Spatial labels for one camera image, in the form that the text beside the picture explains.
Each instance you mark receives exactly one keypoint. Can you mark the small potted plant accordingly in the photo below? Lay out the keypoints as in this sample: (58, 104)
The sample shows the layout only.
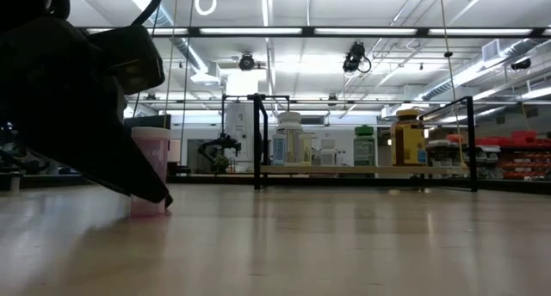
(221, 163)

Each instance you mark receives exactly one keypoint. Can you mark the black monitor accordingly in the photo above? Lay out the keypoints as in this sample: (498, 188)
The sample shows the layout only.
(155, 120)

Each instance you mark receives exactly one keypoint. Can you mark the round black ceiling camera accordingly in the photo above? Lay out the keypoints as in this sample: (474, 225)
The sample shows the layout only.
(246, 62)

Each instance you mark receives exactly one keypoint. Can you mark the small white medicine bottle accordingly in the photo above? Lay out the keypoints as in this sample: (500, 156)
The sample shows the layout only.
(328, 154)

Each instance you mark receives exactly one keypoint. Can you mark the gray storage bins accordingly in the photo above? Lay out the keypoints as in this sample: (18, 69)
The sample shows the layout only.
(486, 152)

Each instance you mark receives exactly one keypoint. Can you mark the green medicine bottle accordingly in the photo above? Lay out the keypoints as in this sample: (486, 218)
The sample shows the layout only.
(363, 149)

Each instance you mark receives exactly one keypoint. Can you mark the amber bottle yellow cap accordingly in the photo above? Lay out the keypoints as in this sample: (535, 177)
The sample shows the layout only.
(406, 141)

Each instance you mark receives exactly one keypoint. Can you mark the red storage bins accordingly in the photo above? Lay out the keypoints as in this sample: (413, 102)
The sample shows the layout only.
(523, 137)

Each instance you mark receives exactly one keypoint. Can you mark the yellow-green pill vial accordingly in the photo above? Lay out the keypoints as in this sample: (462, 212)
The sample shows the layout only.
(306, 152)

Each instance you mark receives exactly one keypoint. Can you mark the large white medicine bottle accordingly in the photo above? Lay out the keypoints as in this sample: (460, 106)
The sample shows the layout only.
(292, 128)

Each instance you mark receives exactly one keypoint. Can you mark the black background robot arm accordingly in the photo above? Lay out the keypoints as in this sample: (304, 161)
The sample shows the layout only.
(224, 142)

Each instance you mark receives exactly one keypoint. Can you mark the pink pill vial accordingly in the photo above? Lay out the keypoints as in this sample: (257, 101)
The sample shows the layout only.
(150, 145)

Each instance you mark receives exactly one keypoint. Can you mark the white cabinet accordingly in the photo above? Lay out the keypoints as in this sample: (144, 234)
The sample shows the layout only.
(239, 124)

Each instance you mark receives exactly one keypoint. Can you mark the black overhead light rail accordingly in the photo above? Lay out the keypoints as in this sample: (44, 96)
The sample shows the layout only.
(193, 31)

